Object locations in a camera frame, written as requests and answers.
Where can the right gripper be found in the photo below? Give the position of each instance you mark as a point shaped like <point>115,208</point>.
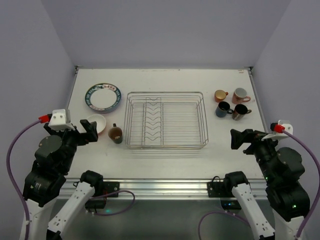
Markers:
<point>253,139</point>

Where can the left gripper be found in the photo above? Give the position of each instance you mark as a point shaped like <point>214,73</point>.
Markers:
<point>75,135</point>

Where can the orange bowl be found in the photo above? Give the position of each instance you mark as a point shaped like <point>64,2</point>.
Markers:
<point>100,122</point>

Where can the black cup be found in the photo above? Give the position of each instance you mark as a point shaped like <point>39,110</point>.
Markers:
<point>115,133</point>

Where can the dark brown cup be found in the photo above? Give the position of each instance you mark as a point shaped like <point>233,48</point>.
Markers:
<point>240,111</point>

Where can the blue cup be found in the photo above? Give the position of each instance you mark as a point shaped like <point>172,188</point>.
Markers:
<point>223,109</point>

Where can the green rimmed printed plate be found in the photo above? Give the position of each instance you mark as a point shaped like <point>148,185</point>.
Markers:
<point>103,97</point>

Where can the pink cup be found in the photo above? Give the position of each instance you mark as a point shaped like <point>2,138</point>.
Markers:
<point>240,96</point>

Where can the red orange cup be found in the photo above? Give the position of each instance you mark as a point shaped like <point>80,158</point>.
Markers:
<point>220,95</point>

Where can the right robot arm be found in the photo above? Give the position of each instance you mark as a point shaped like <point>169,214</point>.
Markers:
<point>281,169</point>

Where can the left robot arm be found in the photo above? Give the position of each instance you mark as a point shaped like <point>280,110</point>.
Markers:
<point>40,193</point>

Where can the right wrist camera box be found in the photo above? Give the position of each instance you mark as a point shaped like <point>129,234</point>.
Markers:
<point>278,130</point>

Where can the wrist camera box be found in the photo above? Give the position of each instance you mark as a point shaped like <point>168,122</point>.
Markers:
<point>59,120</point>
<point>278,130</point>

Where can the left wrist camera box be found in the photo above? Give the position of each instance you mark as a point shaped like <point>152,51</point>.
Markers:
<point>59,120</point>

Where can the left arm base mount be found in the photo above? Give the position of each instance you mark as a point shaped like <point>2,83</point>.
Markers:
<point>99,203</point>

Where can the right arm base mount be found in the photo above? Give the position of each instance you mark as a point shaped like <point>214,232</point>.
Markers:
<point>216,189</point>

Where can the wire dish rack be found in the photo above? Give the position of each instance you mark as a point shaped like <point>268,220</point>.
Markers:
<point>165,120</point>

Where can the aluminium rail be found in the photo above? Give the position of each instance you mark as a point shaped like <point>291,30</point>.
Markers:
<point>166,189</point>

